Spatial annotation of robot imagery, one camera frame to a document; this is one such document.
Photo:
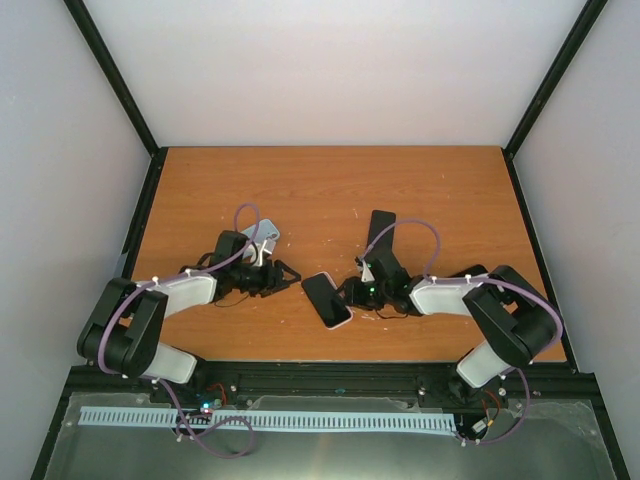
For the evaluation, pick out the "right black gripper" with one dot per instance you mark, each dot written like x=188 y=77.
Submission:
x=352 y=294

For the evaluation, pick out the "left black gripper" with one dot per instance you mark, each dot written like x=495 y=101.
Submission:
x=274 y=279

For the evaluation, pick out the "pink phone case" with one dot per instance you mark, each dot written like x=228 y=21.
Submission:
x=345 y=320

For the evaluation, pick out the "black smartphone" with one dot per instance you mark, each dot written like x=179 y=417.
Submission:
x=325 y=299

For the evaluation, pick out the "light blue phone case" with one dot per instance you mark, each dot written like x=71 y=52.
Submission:
x=266 y=230

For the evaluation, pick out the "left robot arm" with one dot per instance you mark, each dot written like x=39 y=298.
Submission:
x=122 y=334

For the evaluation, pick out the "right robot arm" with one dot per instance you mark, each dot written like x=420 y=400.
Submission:
x=517 y=324

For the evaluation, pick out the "maroon smartphone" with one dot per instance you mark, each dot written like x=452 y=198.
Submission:
x=381 y=230

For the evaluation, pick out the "small electronics board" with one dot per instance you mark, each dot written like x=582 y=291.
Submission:
x=211 y=400

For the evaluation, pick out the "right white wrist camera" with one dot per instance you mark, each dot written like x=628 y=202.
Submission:
x=364 y=268

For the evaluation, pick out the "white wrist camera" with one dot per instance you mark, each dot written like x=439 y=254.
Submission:
x=262 y=252
x=364 y=268

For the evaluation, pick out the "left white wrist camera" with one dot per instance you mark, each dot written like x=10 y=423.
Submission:
x=262 y=252

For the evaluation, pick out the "black aluminium frame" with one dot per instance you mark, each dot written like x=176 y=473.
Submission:
x=557 y=380

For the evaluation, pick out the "light blue cable duct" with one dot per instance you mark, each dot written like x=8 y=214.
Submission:
x=272 y=421

